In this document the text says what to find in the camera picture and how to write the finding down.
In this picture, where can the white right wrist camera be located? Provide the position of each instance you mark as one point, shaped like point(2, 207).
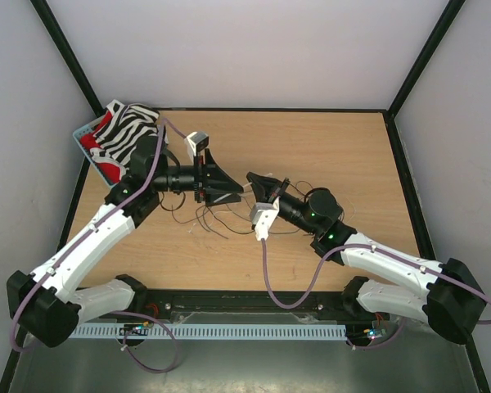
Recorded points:
point(262, 217)

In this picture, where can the white zip tie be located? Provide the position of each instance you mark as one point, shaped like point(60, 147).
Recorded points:
point(247, 188)

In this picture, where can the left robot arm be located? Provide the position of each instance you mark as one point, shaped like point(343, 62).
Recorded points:
point(48, 302)

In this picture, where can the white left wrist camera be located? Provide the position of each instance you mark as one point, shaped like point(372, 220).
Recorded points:
point(196, 142)

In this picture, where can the light blue slotted cable duct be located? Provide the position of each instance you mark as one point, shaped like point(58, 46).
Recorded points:
point(214, 332)

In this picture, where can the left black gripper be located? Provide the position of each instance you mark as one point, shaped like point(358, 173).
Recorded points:
point(209, 179)

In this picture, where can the zebra striped cloth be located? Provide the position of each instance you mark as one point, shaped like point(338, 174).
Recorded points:
point(128, 123)

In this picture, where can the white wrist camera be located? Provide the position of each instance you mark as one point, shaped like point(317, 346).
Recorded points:
point(196, 142)
point(262, 217)

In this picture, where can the light blue plastic basket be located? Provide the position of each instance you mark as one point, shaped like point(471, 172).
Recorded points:
point(110, 172)

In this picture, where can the red cloth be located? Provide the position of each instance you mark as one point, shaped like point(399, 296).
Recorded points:
point(90, 140)

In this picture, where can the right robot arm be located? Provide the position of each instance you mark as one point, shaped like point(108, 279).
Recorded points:
point(445, 296)

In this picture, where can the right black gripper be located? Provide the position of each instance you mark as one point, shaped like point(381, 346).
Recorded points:
point(267, 189)

